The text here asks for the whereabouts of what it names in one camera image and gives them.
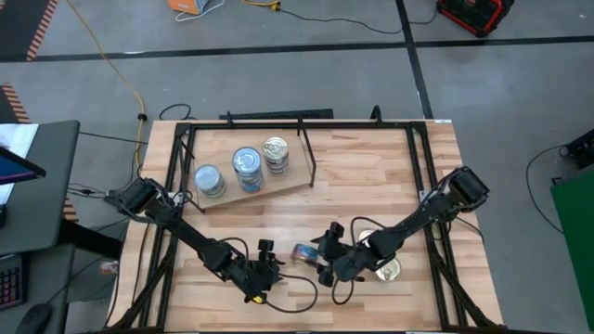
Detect black metal shelf frame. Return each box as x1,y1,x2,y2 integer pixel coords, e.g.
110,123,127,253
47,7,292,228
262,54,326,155
178,118,319,214

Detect yellow hanging cord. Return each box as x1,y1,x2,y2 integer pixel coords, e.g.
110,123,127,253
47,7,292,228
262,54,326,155
64,0,148,171

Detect dark tilted monitor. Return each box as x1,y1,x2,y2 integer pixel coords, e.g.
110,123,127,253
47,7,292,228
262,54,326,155
0,146,47,186

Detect red black case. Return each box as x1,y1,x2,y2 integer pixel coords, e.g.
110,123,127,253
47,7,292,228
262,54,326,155
435,0,515,38

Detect black keyboard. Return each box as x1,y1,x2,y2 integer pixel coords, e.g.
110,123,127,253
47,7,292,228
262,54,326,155
0,253,25,311

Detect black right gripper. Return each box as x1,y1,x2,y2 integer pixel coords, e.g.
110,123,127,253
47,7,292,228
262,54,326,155
311,234,381,288

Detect white floor cable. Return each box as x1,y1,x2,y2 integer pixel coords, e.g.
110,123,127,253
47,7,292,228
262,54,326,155
174,0,227,23

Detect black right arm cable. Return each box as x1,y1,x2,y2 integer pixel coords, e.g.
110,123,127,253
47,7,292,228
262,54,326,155
330,215,389,306

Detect black left camera cable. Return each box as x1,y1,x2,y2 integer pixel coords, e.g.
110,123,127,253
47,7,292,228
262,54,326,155
217,236,320,315

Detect light wooden shelf board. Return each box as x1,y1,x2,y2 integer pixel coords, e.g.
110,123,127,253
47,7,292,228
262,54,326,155
190,127,317,212

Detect black power strip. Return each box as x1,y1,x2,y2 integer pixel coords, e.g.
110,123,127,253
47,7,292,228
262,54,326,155
218,108,335,121

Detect grey desk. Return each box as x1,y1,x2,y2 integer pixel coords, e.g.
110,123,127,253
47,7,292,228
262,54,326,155
0,120,81,334

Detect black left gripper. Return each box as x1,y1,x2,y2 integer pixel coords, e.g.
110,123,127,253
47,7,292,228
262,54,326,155
226,257,285,302

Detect black floor device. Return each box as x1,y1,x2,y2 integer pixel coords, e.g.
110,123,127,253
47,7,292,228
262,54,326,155
563,128,594,171

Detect black floor cable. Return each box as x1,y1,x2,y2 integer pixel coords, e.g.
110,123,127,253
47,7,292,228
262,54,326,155
276,4,440,36

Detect orange box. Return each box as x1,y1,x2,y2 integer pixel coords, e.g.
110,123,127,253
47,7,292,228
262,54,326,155
167,0,210,15

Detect green panel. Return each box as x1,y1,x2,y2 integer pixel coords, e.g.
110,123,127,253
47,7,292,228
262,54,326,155
550,166,594,333

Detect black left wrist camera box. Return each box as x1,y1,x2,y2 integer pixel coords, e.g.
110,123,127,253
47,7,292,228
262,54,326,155
257,238,275,262

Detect black table frame rail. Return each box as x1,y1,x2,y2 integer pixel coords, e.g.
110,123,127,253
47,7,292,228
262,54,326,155
99,118,507,334

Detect orange black striped mat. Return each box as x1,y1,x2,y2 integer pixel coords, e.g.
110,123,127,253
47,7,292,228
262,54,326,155
0,0,59,61
0,82,32,124

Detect white papers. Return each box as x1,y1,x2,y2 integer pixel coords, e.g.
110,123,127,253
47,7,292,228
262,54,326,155
0,122,39,205

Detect blue albacore tuna can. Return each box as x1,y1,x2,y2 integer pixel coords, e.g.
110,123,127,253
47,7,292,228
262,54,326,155
231,147,265,181
236,173,265,187

